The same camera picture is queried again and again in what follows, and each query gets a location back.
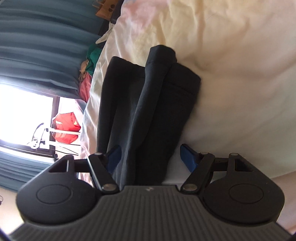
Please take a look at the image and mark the black garment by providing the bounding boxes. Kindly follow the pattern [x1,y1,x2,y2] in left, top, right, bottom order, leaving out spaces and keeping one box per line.
[97,45,201,188]

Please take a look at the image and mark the teal left curtain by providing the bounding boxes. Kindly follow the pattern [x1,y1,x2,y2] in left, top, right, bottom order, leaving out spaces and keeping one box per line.
[1,147,54,192]

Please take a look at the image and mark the teal curtain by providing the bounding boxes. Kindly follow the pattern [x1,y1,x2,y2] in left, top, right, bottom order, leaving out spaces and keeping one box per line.
[1,0,103,98]
[1,147,54,192]

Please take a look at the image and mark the red bag on stand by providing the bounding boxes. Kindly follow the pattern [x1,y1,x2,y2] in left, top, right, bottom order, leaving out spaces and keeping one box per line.
[52,112,81,144]

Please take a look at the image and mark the pink clothing pile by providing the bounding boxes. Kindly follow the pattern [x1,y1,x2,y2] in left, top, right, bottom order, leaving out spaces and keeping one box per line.
[78,72,92,102]

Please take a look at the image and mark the pastel bed sheet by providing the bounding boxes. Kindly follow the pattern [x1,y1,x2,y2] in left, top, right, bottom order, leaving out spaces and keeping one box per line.
[81,1,295,186]

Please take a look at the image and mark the green clothing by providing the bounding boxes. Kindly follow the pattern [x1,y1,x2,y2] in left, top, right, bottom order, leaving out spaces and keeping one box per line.
[85,44,102,76]

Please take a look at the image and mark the teal right curtain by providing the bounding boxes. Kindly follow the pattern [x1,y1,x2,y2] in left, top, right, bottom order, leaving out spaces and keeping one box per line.
[1,0,103,98]

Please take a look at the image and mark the white tote bag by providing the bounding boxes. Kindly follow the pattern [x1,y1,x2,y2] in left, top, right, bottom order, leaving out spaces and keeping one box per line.
[95,22,114,44]

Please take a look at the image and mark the dark window frame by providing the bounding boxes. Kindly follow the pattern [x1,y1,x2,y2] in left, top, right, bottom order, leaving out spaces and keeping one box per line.
[1,92,60,161]

